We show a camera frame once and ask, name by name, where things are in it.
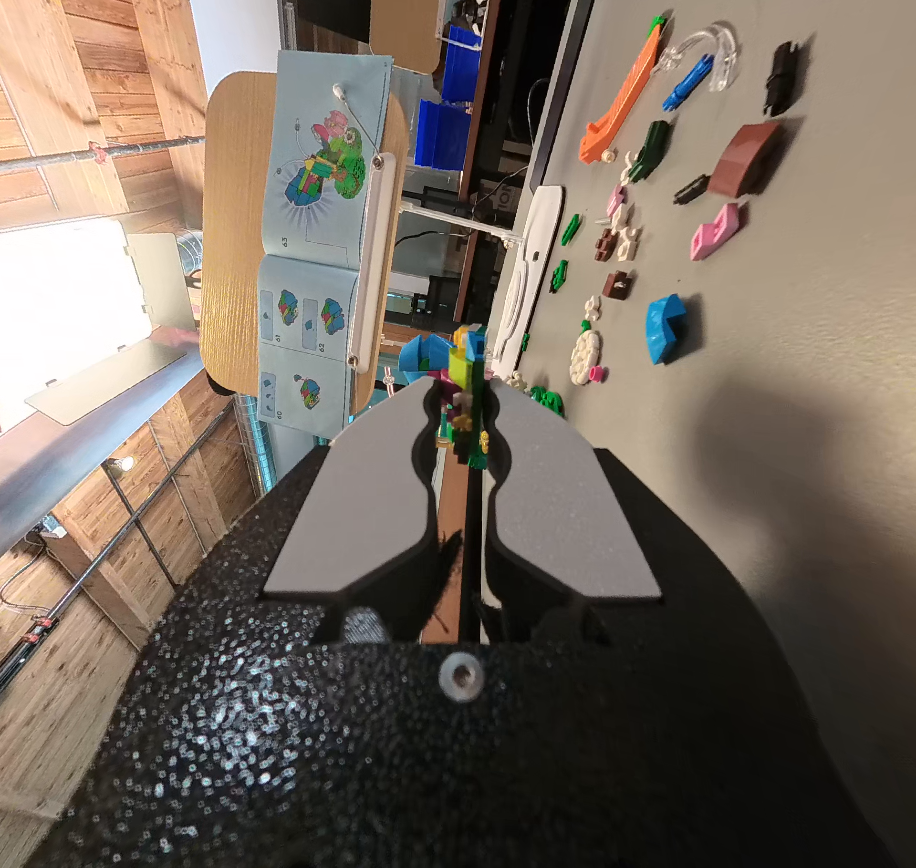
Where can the light pink lego piece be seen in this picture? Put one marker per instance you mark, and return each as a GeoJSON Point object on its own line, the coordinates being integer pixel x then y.
{"type": "Point", "coordinates": [617, 200]}

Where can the brown curved lego piece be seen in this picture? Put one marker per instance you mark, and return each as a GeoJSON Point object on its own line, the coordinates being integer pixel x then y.
{"type": "Point", "coordinates": [748, 160]}

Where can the white round lego flower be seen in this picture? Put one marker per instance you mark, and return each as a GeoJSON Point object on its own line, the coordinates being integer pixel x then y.
{"type": "Point", "coordinates": [585, 356]}

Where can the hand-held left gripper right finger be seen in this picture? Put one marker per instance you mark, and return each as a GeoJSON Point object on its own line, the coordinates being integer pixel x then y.
{"type": "Point", "coordinates": [565, 517]}

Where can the blue lego rod piece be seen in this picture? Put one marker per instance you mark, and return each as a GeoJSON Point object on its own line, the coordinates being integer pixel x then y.
{"type": "Point", "coordinates": [687, 85]}

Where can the small black lego piece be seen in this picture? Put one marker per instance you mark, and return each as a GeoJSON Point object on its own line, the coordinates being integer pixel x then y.
{"type": "Point", "coordinates": [691, 190]}

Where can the bright studio light panel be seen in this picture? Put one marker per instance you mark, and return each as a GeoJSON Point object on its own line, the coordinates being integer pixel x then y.
{"type": "Point", "coordinates": [64, 310]}

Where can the metal ceiling pipe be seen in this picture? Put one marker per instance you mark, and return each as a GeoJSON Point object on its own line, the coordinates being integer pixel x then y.
{"type": "Point", "coordinates": [107, 152]}

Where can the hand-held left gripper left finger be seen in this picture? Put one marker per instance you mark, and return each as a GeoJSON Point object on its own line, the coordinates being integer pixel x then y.
{"type": "Point", "coordinates": [358, 510]}

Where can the colourful lego model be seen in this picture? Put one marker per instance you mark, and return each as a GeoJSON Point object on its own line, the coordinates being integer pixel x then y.
{"type": "Point", "coordinates": [465, 371]}

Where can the glowing light bulb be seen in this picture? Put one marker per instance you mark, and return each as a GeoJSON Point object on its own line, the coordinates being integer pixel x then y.
{"type": "Point", "coordinates": [125, 463]}

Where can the small white lego flower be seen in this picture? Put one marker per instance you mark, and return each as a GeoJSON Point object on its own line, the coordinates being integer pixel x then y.
{"type": "Point", "coordinates": [592, 308]}

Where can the dark green lego piece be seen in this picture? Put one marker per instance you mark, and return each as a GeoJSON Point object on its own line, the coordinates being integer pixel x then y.
{"type": "Point", "coordinates": [652, 149]}

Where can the orange long lego piece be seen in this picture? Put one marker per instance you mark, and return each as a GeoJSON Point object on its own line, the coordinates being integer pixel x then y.
{"type": "Point", "coordinates": [622, 95]}

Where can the small wooden board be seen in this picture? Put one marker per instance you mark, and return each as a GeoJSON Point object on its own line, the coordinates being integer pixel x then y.
{"type": "Point", "coordinates": [408, 9]}

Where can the dark brown lego plate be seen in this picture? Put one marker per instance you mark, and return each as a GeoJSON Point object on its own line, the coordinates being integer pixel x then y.
{"type": "Point", "coordinates": [617, 285]}
{"type": "Point", "coordinates": [605, 244]}

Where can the green lego plant piece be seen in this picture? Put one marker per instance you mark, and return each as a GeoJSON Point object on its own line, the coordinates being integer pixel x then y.
{"type": "Point", "coordinates": [549, 401]}

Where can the blue curved lego piece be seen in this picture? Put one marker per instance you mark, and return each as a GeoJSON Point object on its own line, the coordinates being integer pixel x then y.
{"type": "Point", "coordinates": [664, 328]}

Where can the green lego leaf piece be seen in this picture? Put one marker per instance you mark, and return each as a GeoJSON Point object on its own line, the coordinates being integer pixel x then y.
{"type": "Point", "coordinates": [571, 230]}
{"type": "Point", "coordinates": [559, 275]}

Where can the lego instruction booklet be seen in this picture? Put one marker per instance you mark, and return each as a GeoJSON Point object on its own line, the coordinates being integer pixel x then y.
{"type": "Point", "coordinates": [315, 167]}

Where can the pink lego bracket piece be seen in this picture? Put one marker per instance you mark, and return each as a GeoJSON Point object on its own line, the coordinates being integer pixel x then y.
{"type": "Point", "coordinates": [715, 235]}

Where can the wooden book stand board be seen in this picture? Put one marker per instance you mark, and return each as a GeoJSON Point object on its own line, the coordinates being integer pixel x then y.
{"type": "Point", "coordinates": [229, 238]}

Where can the white book stand base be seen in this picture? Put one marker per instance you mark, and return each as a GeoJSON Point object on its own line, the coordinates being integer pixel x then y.
{"type": "Point", "coordinates": [544, 217]}

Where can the blue storage bin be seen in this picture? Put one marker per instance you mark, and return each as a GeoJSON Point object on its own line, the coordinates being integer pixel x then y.
{"type": "Point", "coordinates": [444, 135]}
{"type": "Point", "coordinates": [461, 63]}

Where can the clear curved lego piece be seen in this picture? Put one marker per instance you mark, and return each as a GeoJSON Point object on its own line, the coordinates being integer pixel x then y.
{"type": "Point", "coordinates": [724, 59]}

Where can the small white lego piece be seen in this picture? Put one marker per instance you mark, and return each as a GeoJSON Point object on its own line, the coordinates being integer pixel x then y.
{"type": "Point", "coordinates": [622, 218]}
{"type": "Point", "coordinates": [630, 244]}

